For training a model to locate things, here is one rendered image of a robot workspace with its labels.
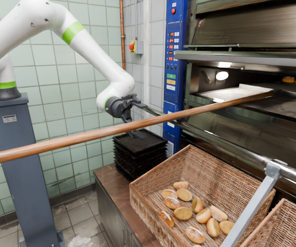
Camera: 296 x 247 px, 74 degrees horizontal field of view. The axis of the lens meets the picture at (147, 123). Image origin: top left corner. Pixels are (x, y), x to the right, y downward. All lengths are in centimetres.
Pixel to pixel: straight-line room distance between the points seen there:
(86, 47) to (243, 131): 87
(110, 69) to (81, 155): 124
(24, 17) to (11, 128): 60
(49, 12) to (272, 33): 88
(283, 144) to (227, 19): 64
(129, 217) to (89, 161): 106
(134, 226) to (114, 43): 150
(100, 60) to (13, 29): 35
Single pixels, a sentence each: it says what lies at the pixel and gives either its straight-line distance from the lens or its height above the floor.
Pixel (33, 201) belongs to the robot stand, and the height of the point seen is 54.
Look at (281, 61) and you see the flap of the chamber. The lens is 82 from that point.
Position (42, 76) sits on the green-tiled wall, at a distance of 181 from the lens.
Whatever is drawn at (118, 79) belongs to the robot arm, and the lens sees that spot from 100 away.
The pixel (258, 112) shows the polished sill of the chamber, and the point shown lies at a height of 118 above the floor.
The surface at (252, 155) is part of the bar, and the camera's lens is 64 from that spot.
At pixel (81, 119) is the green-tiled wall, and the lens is 194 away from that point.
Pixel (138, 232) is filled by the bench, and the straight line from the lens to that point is 115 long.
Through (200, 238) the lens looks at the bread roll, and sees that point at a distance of 109.
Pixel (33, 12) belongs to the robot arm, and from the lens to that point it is 93.
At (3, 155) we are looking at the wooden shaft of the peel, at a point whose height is 120.
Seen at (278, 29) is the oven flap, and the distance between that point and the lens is 99.
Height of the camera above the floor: 146
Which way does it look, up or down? 21 degrees down
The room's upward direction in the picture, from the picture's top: straight up
